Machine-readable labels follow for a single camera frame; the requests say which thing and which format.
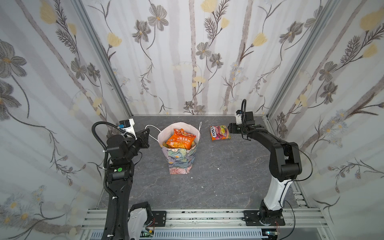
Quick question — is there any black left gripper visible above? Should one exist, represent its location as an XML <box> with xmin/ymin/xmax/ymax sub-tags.
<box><xmin>123</xmin><ymin>127</ymin><xmax>149</xmax><ymax>162</ymax></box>

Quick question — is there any red Fox's candy bag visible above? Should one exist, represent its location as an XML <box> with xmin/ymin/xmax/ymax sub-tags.
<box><xmin>210</xmin><ymin>125</ymin><xmax>231</xmax><ymax>141</ymax></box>

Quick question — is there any floral white paper bag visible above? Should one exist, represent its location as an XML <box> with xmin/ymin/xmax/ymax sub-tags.
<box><xmin>145</xmin><ymin>122</ymin><xmax>202</xmax><ymax>175</ymax></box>

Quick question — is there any orange corn chips bag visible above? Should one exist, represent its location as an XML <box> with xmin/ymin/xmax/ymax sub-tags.
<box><xmin>165</xmin><ymin>129</ymin><xmax>196</xmax><ymax>150</ymax></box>

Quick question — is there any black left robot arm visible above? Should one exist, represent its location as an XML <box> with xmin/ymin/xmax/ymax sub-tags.
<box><xmin>92</xmin><ymin>121</ymin><xmax>152</xmax><ymax>240</ymax></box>

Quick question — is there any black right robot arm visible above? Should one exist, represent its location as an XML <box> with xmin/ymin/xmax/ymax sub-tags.
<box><xmin>228</xmin><ymin>99</ymin><xmax>302</xmax><ymax>182</ymax></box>

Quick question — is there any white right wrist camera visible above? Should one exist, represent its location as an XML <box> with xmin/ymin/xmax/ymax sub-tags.
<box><xmin>236</xmin><ymin>110</ymin><xmax>243</xmax><ymax>125</ymax></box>

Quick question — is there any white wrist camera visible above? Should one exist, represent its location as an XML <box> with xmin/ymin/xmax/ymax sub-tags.
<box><xmin>118</xmin><ymin>118</ymin><xmax>137</xmax><ymax>140</ymax></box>
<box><xmin>236</xmin><ymin>110</ymin><xmax>243</xmax><ymax>125</ymax></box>

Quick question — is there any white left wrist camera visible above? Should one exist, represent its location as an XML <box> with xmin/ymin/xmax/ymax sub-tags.
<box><xmin>118</xmin><ymin>118</ymin><xmax>137</xmax><ymax>140</ymax></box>

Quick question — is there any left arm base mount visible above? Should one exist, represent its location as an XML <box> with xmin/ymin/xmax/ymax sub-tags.
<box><xmin>128</xmin><ymin>202</ymin><xmax>167</xmax><ymax>240</ymax></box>

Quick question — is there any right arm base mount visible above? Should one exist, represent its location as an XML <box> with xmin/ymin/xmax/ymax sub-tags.
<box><xmin>242</xmin><ymin>176</ymin><xmax>293</xmax><ymax>227</ymax></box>

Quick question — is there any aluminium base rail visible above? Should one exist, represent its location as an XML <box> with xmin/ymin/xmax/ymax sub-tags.
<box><xmin>78</xmin><ymin>191</ymin><xmax>334</xmax><ymax>240</ymax></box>

